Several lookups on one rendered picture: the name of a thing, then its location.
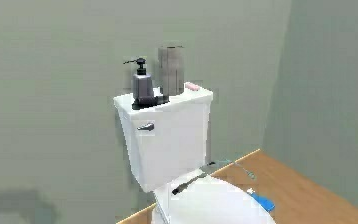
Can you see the pink soap bar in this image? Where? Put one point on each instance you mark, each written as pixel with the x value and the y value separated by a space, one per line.
pixel 192 86

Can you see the thin white toothbrush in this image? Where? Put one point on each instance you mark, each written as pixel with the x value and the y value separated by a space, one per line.
pixel 243 170

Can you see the silver flush lever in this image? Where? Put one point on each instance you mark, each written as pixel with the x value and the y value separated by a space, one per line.
pixel 146 127

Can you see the grey and black razor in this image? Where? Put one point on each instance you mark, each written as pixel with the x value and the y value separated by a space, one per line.
pixel 191 181

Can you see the blue and white tube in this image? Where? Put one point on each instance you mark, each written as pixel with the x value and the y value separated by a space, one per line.
pixel 263 201

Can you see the grey toilet paper roll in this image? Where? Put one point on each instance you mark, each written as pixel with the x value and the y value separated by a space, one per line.
pixel 171 70

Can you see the grey soap dispenser black pump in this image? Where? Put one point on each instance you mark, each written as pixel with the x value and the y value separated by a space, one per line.
pixel 142 87

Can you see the white toilet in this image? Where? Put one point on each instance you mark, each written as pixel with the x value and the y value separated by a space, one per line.
pixel 173 143

